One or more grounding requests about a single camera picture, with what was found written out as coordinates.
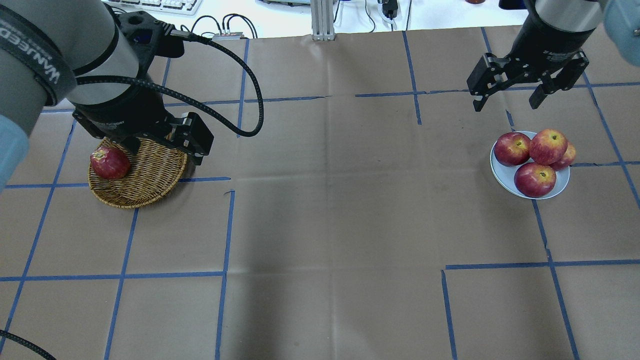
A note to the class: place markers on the aluminium frame post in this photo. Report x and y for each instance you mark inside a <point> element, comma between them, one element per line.
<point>322,20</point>

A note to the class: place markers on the dark red apple on plate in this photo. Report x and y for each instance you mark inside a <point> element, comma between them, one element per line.
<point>512,149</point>

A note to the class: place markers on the red apple front on plate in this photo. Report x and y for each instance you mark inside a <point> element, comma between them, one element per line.
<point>535,180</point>

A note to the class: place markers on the red apple with yellow top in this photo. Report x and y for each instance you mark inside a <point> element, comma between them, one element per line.
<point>567,158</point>

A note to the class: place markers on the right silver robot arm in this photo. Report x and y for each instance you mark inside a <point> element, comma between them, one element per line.
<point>619,17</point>

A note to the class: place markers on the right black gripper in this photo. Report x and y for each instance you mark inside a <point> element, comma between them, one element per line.
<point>542,48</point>

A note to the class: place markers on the woven wicker basket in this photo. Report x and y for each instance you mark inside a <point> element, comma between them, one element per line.
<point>155,170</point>

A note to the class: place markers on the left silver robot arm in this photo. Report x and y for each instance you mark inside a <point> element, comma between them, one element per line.
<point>79,50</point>

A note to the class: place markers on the light blue plate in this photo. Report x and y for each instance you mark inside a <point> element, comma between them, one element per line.
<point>505,175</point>

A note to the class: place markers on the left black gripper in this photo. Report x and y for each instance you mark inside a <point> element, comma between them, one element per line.
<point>121,116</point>

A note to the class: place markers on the red yellow striped apple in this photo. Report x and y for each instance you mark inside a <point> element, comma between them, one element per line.
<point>548,146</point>

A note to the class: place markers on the white keyboard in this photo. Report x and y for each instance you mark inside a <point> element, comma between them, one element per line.
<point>178,7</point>

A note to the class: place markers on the dark red apple in basket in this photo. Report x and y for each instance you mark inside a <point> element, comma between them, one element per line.
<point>110,163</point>

